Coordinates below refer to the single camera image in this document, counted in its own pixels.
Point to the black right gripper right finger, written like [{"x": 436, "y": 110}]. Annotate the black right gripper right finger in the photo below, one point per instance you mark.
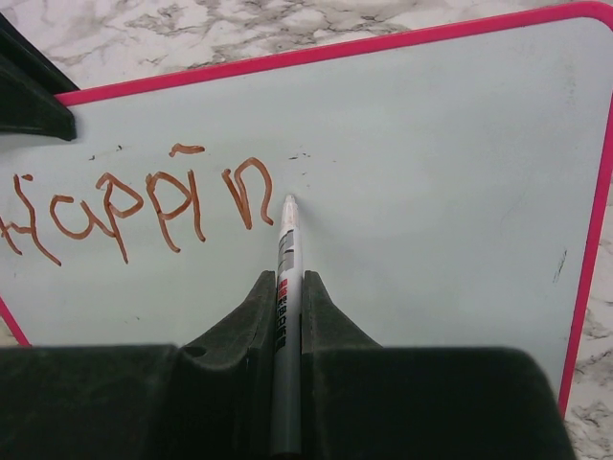
[{"x": 364, "y": 401}]

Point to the pink framed whiteboard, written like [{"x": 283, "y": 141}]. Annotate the pink framed whiteboard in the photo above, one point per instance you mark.
[{"x": 451, "y": 183}]

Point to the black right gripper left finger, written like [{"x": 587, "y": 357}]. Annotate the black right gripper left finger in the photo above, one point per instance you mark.
[{"x": 209, "y": 399}]

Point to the white whiteboard marker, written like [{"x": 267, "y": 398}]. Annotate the white whiteboard marker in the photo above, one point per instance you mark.
[{"x": 286, "y": 431}]

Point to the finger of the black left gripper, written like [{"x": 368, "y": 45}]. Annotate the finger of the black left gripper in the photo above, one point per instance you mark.
[{"x": 30, "y": 84}]

